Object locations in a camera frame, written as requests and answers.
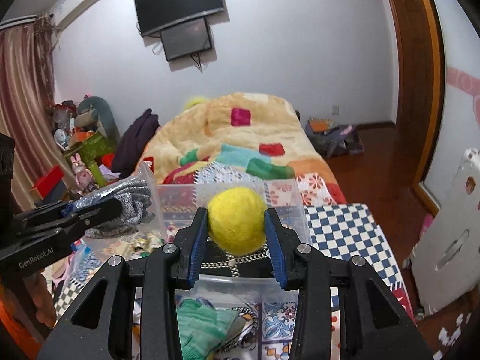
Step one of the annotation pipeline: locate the floral fabric scrunchie bundle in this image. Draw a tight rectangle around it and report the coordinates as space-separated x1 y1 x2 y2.
131 232 164 257

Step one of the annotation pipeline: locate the green storage box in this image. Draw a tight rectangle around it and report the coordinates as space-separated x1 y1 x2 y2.
64 132 116 187

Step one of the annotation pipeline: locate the colourful patchwork quilt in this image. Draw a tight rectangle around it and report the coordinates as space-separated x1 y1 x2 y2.
140 93 346 206

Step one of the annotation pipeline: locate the patterned bed sheet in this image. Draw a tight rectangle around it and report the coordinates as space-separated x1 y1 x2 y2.
52 160 416 360

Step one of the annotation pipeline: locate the purple backpack on floor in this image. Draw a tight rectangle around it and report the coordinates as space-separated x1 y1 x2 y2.
305 119 365 158

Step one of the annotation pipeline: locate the clear plastic storage box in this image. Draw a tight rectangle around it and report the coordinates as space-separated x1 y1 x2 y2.
79 162 314 308

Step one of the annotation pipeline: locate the striped pink curtain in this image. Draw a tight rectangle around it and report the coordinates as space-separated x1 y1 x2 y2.
1 14 75 211

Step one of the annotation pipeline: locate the brown wooden door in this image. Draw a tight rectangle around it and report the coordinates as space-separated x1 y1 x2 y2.
389 0 446 189

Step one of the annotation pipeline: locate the white sliding wardrobe door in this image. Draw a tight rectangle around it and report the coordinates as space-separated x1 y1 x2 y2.
423 0 479 206

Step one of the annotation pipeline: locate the large black wall television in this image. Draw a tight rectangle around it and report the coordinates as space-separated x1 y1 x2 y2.
134 0 225 37

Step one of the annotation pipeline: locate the yellow green plush pillow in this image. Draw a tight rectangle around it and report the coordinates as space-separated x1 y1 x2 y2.
183 96 209 111

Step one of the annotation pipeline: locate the grey green neck pillow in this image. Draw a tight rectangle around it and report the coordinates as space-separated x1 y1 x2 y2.
76 96 120 141

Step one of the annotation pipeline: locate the pink rabbit plush toy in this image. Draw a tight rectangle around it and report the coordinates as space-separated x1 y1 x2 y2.
70 153 97 194

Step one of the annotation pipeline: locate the small black wall monitor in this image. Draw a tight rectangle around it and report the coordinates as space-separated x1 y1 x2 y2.
160 17 213 62

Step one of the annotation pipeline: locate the grey knitted cloth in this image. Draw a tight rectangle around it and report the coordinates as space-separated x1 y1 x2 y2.
80 176 155 239

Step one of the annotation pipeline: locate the red box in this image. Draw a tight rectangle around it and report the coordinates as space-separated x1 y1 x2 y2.
30 165 64 201

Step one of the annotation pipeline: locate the green knitted glove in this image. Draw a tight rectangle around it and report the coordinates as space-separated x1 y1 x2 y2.
176 299 239 359

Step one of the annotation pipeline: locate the yellow felt ball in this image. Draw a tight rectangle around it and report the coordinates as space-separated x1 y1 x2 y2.
207 187 267 256

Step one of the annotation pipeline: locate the dark purple jacket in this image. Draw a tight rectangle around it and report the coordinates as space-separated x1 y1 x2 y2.
111 108 160 179

